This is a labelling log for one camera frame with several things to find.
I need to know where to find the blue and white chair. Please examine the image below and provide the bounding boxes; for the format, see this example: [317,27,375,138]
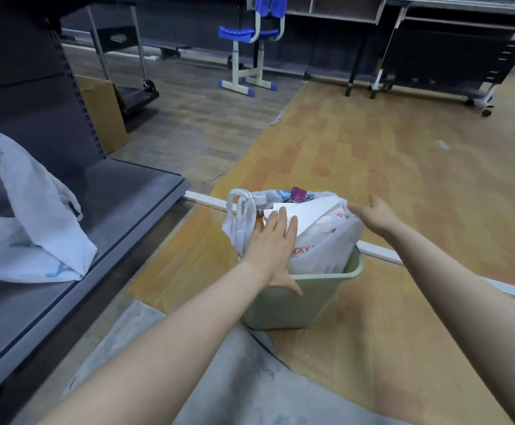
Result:
[218,0,287,93]

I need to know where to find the grey metal shelf unit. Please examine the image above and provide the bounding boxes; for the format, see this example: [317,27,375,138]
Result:
[0,0,192,410]

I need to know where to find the grey floor mat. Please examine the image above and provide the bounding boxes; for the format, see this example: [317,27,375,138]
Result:
[62,300,411,425]

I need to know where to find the person's right hand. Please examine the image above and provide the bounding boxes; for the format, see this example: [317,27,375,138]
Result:
[348,194,402,238]

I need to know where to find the person's left hand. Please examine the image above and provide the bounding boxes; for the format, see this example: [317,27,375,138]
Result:
[244,207,304,298]

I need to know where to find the light green waste bin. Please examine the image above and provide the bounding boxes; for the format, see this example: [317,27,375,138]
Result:
[240,244,365,331]

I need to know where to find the white floor cable duct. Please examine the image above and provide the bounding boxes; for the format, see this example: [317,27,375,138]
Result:
[182,190,515,307]

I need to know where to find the brown cardboard box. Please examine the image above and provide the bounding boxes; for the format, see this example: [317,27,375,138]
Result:
[74,74,130,156]

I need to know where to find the white printed plastic bag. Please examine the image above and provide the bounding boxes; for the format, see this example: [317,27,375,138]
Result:
[221,188,366,276]

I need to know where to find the black wheeled rack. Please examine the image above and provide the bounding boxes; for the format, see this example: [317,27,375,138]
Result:
[369,3,515,118]

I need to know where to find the white paper sheet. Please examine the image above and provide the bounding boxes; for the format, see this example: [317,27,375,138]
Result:
[263,197,352,245]

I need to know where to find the person's right forearm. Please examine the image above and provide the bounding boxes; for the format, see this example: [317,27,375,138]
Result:
[381,223,515,425]

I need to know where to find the black metal trolley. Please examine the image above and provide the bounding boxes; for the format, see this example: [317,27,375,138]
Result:
[62,3,161,121]

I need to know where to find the person's left forearm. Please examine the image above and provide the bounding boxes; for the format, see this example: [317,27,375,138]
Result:
[40,260,277,425]

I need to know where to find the white crumpled plastic bag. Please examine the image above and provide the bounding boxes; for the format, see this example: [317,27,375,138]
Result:
[0,129,98,284]

